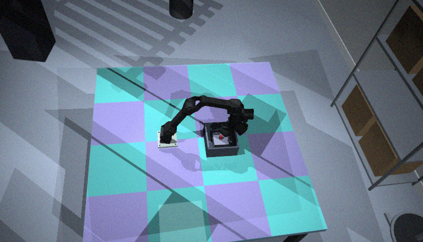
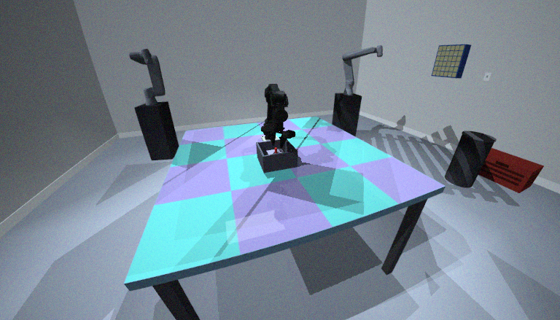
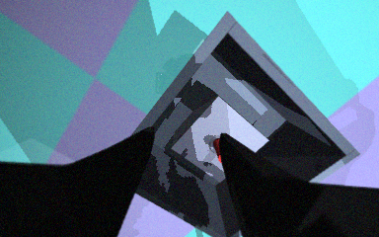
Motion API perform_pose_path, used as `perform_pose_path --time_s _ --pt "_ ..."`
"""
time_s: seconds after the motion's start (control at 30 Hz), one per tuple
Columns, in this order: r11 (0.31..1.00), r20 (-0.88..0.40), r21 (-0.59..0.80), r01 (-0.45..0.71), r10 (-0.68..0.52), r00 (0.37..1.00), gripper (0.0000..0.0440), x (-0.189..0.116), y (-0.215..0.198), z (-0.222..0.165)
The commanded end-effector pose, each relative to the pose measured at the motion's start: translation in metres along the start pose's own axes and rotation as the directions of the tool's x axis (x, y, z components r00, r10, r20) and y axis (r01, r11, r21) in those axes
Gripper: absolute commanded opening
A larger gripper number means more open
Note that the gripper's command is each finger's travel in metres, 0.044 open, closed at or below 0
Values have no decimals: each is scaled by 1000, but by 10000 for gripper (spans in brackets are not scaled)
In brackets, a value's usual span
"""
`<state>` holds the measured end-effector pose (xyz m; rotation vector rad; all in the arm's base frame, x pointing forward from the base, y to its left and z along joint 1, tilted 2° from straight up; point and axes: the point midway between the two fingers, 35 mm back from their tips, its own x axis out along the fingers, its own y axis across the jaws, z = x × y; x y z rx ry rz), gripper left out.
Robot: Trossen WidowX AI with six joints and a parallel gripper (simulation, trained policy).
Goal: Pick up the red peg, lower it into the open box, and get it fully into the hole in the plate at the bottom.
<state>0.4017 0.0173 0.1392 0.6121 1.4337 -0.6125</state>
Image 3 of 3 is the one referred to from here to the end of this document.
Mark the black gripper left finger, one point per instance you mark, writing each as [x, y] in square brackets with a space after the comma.
[92, 194]

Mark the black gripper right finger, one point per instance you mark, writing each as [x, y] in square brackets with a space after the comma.
[270, 202]

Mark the red peg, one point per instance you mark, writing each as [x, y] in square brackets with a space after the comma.
[216, 146]

